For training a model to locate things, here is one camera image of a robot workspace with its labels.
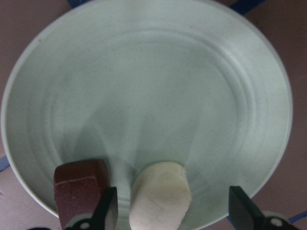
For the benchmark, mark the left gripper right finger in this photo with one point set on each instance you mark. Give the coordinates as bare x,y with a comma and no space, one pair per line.
244,214

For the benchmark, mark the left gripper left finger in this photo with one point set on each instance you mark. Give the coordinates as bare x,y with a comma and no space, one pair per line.
105,215

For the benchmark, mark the brown bun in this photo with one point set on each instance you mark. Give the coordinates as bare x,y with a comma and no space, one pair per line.
78,187

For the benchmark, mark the white bun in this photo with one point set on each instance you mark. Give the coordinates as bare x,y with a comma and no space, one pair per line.
160,197

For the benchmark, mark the light green plate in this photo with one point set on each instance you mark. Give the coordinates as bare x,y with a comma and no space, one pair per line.
135,82

